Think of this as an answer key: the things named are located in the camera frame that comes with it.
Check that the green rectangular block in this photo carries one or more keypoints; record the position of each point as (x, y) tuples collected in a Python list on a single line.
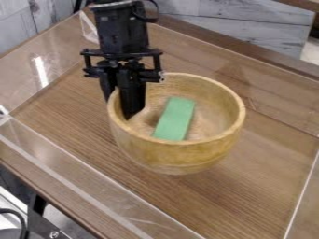
[(174, 119)]

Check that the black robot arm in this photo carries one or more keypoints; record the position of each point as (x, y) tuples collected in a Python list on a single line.
[(124, 63)]

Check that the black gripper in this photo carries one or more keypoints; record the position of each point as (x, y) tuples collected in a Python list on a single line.
[(122, 38)]

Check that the black metal table bracket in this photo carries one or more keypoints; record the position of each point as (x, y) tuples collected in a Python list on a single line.
[(40, 228)]

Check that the clear acrylic corner bracket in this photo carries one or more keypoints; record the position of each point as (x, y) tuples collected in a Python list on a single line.
[(89, 31)]

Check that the clear acrylic tray wall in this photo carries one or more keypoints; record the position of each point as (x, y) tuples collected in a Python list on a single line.
[(109, 210)]

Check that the brown wooden bowl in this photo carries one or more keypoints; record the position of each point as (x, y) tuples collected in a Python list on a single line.
[(213, 130)]

